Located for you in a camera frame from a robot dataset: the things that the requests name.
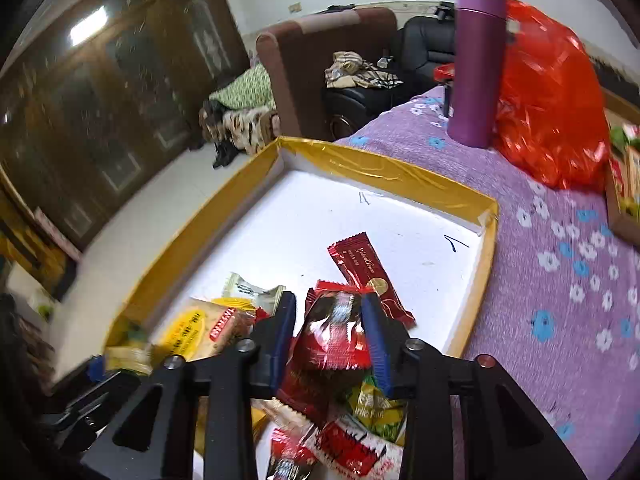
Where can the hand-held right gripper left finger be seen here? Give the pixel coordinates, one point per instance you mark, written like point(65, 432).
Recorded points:
point(279, 345)

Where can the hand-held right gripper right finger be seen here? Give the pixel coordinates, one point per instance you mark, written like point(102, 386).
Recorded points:
point(377, 350)

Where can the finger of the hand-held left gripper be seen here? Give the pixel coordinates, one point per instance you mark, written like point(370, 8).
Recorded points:
point(100, 385)
point(85, 422)

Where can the blurred yellow snack packet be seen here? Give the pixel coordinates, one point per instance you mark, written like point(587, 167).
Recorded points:
point(127, 357)

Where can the red packet with dark picture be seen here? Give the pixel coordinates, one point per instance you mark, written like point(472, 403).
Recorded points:
point(330, 335)

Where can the large yellow cracker packet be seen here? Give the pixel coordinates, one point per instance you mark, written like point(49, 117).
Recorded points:
point(190, 330)

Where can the yellow rimmed white box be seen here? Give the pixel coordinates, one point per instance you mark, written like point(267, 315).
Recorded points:
point(325, 210)

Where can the pale green striped packet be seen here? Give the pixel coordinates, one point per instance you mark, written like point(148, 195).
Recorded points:
point(247, 290)

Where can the red stick packet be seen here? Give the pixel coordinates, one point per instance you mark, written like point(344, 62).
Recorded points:
point(365, 270)

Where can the red white snack packet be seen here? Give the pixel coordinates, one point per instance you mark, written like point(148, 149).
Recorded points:
point(350, 447)

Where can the purple floral tablecloth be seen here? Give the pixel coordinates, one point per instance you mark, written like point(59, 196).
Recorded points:
point(550, 285)

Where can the brown patterned blanket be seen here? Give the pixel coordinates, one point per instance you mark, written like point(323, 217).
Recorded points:
point(240, 127)

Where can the green floral cushion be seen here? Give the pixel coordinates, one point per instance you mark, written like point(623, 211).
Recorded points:
point(245, 87)

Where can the brown cardboard box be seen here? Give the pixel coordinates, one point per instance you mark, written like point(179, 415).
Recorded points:
point(622, 225)

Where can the striped clothes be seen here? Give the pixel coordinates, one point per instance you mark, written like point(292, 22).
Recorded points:
point(350, 67)

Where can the brown armchair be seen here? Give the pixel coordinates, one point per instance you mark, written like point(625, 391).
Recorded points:
point(310, 60)

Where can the red plastic bag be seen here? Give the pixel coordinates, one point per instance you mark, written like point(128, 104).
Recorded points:
point(550, 110)

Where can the dark wooden cabinet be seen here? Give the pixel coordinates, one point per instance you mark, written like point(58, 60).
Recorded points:
point(125, 85)

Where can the pile of assorted snack packets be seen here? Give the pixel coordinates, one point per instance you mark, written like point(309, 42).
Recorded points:
point(627, 180)

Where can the purple thermos bottle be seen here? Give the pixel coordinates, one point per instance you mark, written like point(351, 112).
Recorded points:
point(475, 60)

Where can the black leather sofa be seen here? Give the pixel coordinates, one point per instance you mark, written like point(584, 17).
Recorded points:
point(420, 40)

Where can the white wall socket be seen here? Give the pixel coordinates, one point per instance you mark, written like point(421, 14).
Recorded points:
point(296, 8)

